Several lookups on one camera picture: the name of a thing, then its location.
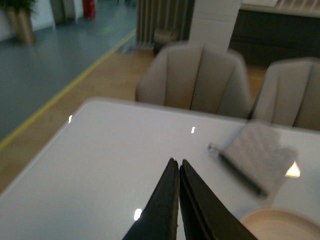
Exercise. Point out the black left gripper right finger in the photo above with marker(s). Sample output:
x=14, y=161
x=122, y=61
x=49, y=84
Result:
x=204, y=215

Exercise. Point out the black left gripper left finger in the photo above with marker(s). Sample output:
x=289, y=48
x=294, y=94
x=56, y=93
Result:
x=159, y=219

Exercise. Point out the beige round plate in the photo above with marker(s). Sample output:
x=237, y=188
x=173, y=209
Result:
x=277, y=224

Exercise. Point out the grey quilted oven mitt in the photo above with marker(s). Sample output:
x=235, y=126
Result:
x=256, y=154

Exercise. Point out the beige left chair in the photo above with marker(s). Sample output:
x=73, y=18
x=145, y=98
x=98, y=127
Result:
x=198, y=77

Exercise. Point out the beige chair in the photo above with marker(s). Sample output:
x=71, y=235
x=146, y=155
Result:
x=290, y=94
x=198, y=77

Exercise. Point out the beige right chair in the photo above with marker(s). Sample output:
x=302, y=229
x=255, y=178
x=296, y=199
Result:
x=290, y=94

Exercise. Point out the woven laundry basket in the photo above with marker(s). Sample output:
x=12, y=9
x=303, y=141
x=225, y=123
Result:
x=162, y=37

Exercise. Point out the dark grey kitchen counter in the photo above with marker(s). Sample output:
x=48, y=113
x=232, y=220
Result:
x=290, y=29

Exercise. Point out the white drawer cabinet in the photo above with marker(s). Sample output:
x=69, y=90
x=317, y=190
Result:
x=213, y=21

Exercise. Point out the grey pleated curtain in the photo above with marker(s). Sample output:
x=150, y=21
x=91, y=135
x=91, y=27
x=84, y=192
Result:
x=172, y=15

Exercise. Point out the red fire cabinet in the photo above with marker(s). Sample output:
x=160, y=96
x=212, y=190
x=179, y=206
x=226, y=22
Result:
x=89, y=9

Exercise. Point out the green potted plant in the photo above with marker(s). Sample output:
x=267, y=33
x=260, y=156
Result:
x=17, y=5

